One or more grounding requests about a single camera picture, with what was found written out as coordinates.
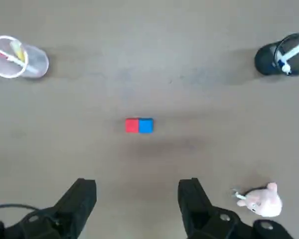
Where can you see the yellow marker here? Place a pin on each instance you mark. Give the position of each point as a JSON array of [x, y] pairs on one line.
[[18, 51]]

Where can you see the blue magnetic block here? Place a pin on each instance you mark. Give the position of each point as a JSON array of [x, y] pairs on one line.
[[146, 125]]

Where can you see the pink plush toy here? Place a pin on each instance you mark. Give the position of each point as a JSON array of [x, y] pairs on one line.
[[264, 201]]

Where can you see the clear plastic cup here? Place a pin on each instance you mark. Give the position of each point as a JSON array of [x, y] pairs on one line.
[[37, 59]]

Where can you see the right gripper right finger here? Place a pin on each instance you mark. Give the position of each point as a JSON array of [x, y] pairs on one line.
[[196, 206]]

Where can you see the white pen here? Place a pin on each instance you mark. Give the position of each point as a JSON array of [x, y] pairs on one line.
[[294, 51]]

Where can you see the red-capped pen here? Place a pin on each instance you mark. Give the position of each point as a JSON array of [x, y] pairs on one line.
[[12, 59]]

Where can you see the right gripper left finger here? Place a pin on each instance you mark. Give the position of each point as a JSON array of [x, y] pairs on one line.
[[74, 204]]

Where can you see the black mesh pen cup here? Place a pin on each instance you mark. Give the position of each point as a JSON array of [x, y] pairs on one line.
[[264, 59]]

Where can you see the red magnetic block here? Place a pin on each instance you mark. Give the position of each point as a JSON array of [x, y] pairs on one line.
[[132, 125]]

